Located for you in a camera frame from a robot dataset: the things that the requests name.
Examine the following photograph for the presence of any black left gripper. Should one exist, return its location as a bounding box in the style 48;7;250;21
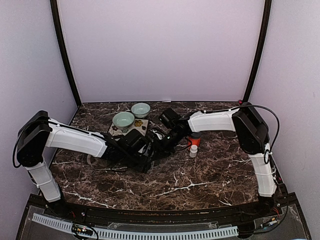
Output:
120;151;152;174

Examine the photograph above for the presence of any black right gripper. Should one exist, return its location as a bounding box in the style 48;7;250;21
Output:
148;129;186;161

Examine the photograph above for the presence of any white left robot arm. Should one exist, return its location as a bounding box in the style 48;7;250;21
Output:
12;110;154;218

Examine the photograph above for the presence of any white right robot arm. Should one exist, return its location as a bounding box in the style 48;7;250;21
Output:
152;102;277;217

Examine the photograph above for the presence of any square floral ceramic plate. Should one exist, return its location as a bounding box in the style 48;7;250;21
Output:
108;118;149;137

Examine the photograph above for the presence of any small white pill bottle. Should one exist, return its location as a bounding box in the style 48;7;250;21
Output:
189;144;198;158

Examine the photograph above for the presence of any orange bottle with grey lid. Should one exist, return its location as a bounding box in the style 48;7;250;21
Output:
187;132;202;149

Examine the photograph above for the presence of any teal striped ceramic bowl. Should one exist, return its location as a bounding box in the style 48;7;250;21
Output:
112;112;135;133

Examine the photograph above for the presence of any beige printed ceramic mug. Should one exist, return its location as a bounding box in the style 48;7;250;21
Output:
86;154;110;167

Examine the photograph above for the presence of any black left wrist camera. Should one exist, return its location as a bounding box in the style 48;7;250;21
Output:
124;129;148;155

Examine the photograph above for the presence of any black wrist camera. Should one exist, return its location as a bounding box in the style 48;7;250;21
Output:
124;129;148;155
158;107;181;129

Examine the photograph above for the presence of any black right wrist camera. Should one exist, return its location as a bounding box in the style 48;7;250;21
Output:
158;107;181;129

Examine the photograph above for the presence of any white slotted cable duct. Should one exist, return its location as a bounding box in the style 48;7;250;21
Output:
31;213;239;240

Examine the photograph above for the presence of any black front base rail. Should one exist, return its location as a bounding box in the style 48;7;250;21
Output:
26;192;297;226

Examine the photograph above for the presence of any black left frame post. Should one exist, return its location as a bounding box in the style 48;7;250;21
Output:
50;0;82;108

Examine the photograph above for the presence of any black frame post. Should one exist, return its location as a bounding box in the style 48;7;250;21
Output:
242;0;272;102
50;0;82;108

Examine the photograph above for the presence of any black right frame post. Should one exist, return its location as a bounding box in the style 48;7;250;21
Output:
242;0;272;102

